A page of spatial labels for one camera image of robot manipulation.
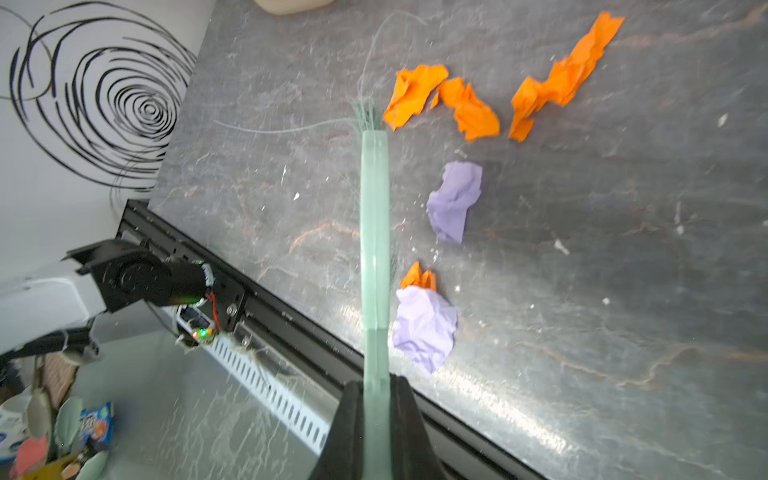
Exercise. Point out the green hand brush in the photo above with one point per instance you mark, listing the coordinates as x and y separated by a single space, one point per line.
375 269

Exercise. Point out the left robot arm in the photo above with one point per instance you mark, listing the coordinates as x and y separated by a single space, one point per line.
52 309

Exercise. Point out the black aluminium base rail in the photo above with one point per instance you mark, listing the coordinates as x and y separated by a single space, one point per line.
241 305

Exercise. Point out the purple paper scrap right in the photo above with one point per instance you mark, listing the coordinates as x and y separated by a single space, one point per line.
448 206

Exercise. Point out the orange paper scrap under right arm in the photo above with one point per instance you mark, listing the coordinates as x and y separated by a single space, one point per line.
417 277

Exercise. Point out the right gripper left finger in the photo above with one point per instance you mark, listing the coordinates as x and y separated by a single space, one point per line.
342 456

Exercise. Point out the orange paper scrap right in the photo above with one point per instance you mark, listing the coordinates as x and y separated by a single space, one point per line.
474 118

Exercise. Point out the colourful clutter below table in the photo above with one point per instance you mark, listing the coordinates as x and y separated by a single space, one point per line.
48 433

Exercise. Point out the white slotted cable duct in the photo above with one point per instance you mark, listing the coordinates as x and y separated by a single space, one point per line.
301 405

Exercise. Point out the orange paper scrap cluster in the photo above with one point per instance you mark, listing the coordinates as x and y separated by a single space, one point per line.
565 77

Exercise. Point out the beige plastic trash bin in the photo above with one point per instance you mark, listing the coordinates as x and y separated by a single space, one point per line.
290 7

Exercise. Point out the purple paper scrap front centre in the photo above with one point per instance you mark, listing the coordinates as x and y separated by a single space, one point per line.
424 329

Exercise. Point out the orange paper scrap front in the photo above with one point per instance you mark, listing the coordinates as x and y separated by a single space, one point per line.
411 91

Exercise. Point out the purple paper scrap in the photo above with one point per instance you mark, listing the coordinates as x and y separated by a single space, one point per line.
448 206
424 329

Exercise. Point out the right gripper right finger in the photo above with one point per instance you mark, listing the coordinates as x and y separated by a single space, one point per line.
413 456

